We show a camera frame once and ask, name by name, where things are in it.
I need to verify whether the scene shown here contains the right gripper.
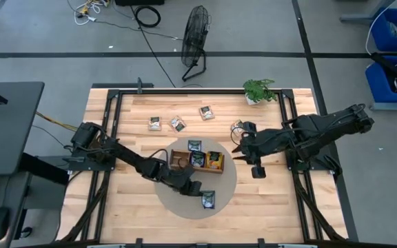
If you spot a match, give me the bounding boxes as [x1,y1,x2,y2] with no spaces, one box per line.
[231,120,276,165]

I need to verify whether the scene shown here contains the dark blue tea packet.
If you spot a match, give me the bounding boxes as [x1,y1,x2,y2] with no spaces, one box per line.
[201,189,216,210]
[190,150,206,169]
[187,139,203,152]

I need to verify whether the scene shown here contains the beige tea packet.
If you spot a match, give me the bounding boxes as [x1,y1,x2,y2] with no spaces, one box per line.
[169,115,187,134]
[230,118,245,134]
[198,105,216,121]
[147,116,163,132]

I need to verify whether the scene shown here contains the orange tea packet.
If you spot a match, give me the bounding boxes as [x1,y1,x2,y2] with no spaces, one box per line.
[205,150,225,170]

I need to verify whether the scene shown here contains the wooden tea organizer box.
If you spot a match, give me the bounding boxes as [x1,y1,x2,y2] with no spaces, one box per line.
[169,148,225,175]

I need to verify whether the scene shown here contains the round grey woven placemat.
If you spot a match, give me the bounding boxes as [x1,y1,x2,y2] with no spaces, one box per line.
[153,137,238,220]

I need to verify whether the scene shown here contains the green plant in white pot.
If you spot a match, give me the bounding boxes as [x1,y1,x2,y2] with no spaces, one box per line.
[242,78,278,106]

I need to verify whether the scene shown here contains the black floor fan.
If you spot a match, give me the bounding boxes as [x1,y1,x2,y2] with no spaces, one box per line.
[180,5,212,83]

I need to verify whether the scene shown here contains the blue plastic storage bin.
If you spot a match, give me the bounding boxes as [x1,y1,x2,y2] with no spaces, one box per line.
[370,7,397,52]
[364,54,397,104]

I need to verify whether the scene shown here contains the black bar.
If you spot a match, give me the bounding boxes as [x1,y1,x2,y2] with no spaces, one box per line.
[370,51,397,94]

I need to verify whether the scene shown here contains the black desk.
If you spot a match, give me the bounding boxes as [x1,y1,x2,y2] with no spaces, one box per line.
[0,81,45,248]

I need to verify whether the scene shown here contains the grey desk foot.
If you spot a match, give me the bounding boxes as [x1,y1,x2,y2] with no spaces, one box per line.
[339,0,397,24]

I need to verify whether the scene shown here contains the black equipment case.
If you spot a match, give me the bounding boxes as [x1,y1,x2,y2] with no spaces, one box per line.
[114,0,165,7]

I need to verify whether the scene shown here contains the long black floor cable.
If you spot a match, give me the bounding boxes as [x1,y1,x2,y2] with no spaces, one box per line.
[129,5,177,89]

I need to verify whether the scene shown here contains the thin black floor cable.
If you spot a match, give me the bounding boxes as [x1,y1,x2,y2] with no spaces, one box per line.
[91,19,185,41]

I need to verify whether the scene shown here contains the coiled black cable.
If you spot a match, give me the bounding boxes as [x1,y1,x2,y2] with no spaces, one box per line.
[133,5,162,28]

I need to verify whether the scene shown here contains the white and yellow cable bundle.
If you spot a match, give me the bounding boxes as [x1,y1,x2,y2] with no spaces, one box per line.
[73,0,110,26]

